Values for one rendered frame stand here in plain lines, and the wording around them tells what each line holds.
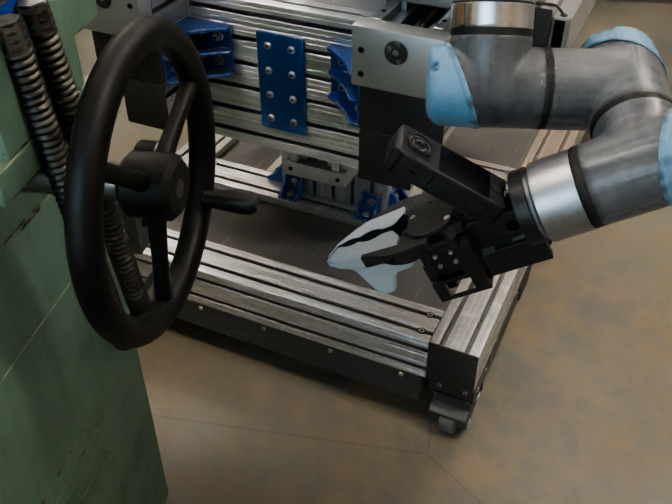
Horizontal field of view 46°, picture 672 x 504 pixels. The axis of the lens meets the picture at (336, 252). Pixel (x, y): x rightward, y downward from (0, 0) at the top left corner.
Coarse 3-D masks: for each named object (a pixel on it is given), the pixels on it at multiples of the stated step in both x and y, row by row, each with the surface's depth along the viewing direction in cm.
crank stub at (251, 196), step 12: (204, 192) 81; (216, 192) 81; (228, 192) 81; (240, 192) 80; (252, 192) 81; (204, 204) 81; (216, 204) 81; (228, 204) 80; (240, 204) 80; (252, 204) 80
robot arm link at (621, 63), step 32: (608, 32) 74; (640, 32) 74; (576, 64) 70; (608, 64) 70; (640, 64) 70; (576, 96) 70; (608, 96) 69; (640, 96) 68; (544, 128) 74; (576, 128) 73
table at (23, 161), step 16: (80, 0) 89; (80, 16) 90; (80, 96) 72; (32, 144) 65; (16, 160) 63; (32, 160) 65; (0, 176) 61; (16, 176) 63; (32, 176) 66; (0, 192) 62; (16, 192) 63
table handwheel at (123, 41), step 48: (144, 48) 62; (192, 48) 72; (96, 96) 57; (192, 96) 76; (96, 144) 57; (192, 144) 81; (48, 192) 71; (96, 192) 57; (144, 192) 68; (192, 192) 82; (96, 240) 58; (192, 240) 81; (96, 288) 59; (144, 336) 69
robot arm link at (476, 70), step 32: (480, 0) 69; (512, 0) 69; (480, 32) 70; (512, 32) 70; (448, 64) 71; (480, 64) 70; (512, 64) 70; (544, 64) 71; (448, 96) 71; (480, 96) 71; (512, 96) 71; (544, 96) 71
